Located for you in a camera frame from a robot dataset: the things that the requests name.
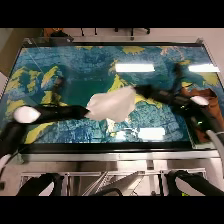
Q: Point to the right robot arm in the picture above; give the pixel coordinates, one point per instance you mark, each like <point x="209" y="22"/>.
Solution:
<point x="168" y="97"/>

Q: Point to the white T-shirt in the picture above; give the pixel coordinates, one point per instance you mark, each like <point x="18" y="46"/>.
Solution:
<point x="111" y="105"/>

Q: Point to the brown garment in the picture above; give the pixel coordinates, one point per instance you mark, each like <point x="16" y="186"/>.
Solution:
<point x="213" y="97"/>

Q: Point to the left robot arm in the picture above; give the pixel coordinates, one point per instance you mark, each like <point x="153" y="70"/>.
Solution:
<point x="56" y="113"/>

